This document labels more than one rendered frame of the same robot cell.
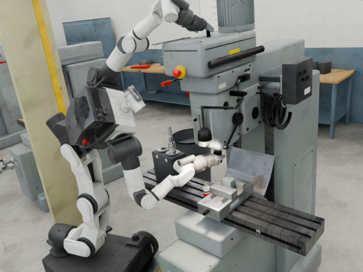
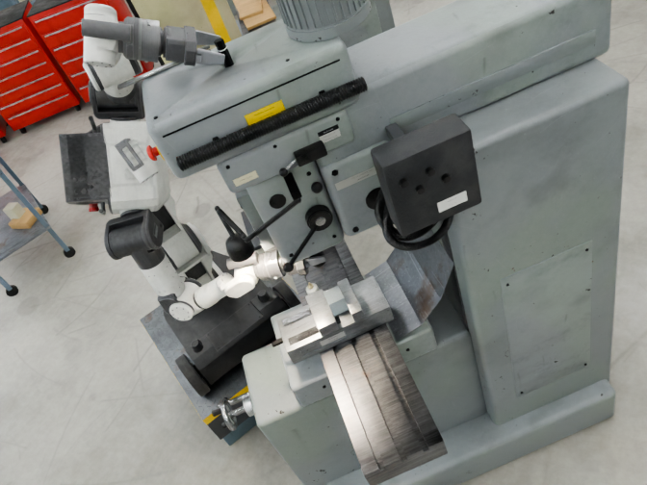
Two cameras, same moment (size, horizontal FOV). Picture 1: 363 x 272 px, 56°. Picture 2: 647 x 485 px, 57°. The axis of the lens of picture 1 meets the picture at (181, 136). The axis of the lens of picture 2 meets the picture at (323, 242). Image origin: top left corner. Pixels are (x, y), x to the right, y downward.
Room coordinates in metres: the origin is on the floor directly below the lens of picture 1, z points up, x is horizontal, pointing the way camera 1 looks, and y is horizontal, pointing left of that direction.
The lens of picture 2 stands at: (0.86, -1.14, 2.48)
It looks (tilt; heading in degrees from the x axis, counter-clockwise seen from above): 43 degrees down; 45
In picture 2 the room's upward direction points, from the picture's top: 23 degrees counter-clockwise
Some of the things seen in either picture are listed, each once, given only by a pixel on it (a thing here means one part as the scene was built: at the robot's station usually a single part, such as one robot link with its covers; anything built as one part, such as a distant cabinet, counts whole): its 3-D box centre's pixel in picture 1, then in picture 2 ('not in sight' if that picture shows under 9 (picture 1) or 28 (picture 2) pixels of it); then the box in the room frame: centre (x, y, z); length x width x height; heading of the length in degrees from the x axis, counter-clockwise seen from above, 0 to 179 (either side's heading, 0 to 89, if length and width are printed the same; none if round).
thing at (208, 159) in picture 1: (204, 161); (287, 261); (1.72, -0.11, 1.23); 0.13 x 0.12 x 0.10; 30
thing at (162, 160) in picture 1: (169, 163); not in sight; (2.11, 0.10, 1.06); 0.22 x 0.12 x 0.20; 38
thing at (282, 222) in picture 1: (214, 201); (338, 304); (1.80, -0.15, 0.92); 1.24 x 0.23 x 0.08; 45
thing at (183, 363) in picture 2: not in sight; (193, 374); (1.53, 0.58, 0.50); 0.20 x 0.05 x 0.20; 64
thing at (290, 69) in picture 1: (298, 80); (428, 178); (1.74, -0.64, 1.62); 0.20 x 0.09 x 0.21; 135
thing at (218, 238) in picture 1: (222, 217); (350, 331); (1.76, -0.19, 0.82); 0.50 x 0.35 x 0.12; 135
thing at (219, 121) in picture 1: (215, 116); (291, 196); (1.77, -0.20, 1.47); 0.21 x 0.19 x 0.32; 45
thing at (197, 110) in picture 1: (202, 127); (256, 218); (1.69, -0.12, 1.45); 0.04 x 0.04 x 0.21; 45
